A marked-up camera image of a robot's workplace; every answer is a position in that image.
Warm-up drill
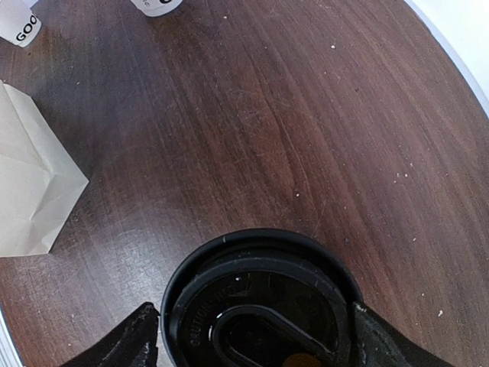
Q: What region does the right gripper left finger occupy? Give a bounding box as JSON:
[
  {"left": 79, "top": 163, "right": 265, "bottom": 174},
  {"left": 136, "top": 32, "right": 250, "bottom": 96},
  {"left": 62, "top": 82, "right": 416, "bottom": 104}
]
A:
[{"left": 63, "top": 302, "right": 159, "bottom": 367}]

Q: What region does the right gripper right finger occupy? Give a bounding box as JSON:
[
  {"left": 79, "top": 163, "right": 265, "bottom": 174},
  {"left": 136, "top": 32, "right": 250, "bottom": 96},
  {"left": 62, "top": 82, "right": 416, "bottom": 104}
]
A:
[{"left": 352, "top": 302, "right": 452, "bottom": 367}]

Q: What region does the black plastic cup lid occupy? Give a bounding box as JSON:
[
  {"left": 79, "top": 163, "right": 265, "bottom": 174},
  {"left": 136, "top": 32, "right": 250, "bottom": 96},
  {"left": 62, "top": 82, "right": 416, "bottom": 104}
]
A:
[{"left": 160, "top": 229, "right": 362, "bottom": 366}]

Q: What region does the brown paper bag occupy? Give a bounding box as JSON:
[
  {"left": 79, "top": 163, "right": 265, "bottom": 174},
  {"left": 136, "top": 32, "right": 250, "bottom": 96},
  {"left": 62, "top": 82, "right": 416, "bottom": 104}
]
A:
[{"left": 1, "top": 84, "right": 89, "bottom": 258}]

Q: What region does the white cup holding straws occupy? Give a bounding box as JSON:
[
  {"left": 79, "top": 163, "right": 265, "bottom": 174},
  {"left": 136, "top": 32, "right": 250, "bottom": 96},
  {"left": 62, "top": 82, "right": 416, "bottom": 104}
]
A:
[{"left": 0, "top": 0, "right": 42, "bottom": 48}]

